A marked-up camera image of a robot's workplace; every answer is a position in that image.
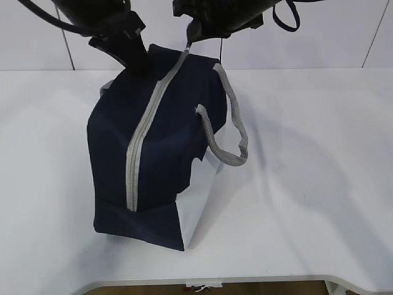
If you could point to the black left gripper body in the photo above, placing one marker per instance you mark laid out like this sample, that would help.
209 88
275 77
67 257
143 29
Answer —
129 23

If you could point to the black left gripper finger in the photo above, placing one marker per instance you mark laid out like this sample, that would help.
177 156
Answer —
133 54

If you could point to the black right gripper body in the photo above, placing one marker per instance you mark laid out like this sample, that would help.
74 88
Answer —
218 19

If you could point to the navy blue lunch bag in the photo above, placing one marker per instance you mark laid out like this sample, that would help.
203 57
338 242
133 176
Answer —
156 144

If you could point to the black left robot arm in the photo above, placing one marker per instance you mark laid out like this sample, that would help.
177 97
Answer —
92 14

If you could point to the white tape under table edge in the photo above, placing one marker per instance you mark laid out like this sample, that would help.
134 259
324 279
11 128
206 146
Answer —
198 285

